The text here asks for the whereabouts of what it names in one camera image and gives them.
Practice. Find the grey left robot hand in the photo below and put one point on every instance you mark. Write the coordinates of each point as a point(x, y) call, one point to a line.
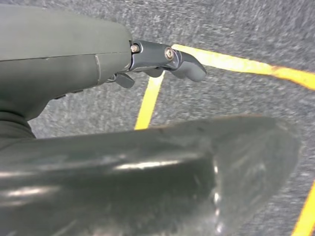
point(123, 182)

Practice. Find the yellow tape square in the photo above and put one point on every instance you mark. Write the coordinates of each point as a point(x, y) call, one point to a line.
point(245, 65)

